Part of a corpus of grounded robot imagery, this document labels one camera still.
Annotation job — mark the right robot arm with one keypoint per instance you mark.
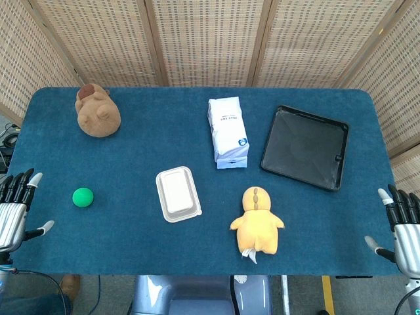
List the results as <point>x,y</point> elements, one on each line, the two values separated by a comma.
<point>411,288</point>

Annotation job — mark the white lidded container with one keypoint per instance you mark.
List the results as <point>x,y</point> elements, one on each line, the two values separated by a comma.
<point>178,194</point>

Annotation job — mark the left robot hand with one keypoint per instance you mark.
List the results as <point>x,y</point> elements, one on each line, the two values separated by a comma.
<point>11,210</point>

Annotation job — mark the blue table cloth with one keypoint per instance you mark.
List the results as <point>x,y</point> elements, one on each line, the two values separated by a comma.
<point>197,157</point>

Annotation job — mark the yellow duck plush toy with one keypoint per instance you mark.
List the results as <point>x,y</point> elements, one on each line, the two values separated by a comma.
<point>256,226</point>

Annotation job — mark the bamboo folding screen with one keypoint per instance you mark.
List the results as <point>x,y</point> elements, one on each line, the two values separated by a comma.
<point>210,42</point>

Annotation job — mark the brown capybara plush toy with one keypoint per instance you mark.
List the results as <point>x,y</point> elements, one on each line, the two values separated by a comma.
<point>97,113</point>

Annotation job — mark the black square tray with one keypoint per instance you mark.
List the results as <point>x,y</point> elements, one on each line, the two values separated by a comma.
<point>303,147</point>

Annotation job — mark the white table leg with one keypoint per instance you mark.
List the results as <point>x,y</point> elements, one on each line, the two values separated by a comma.
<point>285,294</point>

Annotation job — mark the white paper package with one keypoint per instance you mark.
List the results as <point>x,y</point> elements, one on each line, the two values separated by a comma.
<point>228,133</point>

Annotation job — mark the small green ball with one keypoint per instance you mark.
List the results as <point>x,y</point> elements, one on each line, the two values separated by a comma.
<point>82,197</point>

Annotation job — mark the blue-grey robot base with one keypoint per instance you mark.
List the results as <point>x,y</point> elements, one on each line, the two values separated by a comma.
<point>200,295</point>

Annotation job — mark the brown leather shoe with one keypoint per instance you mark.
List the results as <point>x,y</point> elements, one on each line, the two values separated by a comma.
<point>70,287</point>

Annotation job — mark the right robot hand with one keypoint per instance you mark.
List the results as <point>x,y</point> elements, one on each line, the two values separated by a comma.
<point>405,226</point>

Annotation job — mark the yellow floor tape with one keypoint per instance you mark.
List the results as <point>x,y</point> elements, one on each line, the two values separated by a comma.
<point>327,293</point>

